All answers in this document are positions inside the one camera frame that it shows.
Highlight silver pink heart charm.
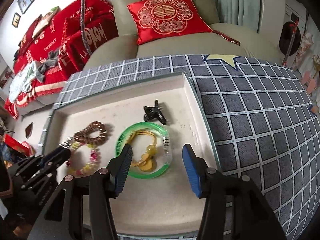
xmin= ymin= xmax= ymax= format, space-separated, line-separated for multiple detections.
xmin=59 ymin=137 xmax=75 ymax=148

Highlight green translucent bangle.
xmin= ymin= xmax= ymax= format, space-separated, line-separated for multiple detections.
xmin=116 ymin=122 xmax=172 ymax=179

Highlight pink yellow beaded bracelet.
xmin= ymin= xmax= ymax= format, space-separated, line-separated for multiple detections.
xmin=65 ymin=141 xmax=100 ymax=177

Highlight brown spiral hair tie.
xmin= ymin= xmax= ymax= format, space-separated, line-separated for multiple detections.
xmin=73 ymin=121 xmax=107 ymax=145

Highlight black hair claw clip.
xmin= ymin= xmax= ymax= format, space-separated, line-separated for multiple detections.
xmin=143 ymin=100 xmax=167 ymax=125

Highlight grey jewelry tray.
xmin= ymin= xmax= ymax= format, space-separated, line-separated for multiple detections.
xmin=29 ymin=73 xmax=219 ymax=239

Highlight grey checkered tablecloth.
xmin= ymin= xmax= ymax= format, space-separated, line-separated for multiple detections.
xmin=52 ymin=54 xmax=316 ymax=240

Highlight white clothes on sofa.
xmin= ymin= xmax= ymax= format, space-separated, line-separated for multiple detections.
xmin=8 ymin=61 xmax=44 ymax=103

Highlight grey cloth on sofa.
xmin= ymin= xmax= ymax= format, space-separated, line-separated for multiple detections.
xmin=36 ymin=48 xmax=60 ymax=83

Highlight red pillow on sofa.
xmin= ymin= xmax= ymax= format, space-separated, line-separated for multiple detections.
xmin=19 ymin=14 xmax=42 ymax=50

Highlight sofa with red blanket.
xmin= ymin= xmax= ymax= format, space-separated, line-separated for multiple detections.
xmin=4 ymin=0 xmax=118 ymax=119

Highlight green leather armchair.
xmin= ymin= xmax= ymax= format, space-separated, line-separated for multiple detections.
xmin=84 ymin=0 xmax=282 ymax=69

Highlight red embroidered cushion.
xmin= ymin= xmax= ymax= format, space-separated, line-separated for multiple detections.
xmin=127 ymin=0 xmax=213 ymax=45

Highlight lower washing machine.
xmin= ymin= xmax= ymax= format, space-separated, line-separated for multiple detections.
xmin=278 ymin=4 xmax=308 ymax=67

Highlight grey flexible phone stand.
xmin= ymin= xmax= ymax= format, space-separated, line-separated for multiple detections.
xmin=80 ymin=0 xmax=92 ymax=56

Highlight teal curtain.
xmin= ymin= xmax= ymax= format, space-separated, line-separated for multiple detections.
xmin=214 ymin=0 xmax=261 ymax=32

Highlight small picture frame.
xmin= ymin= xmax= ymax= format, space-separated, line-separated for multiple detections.
xmin=12 ymin=13 xmax=21 ymax=28

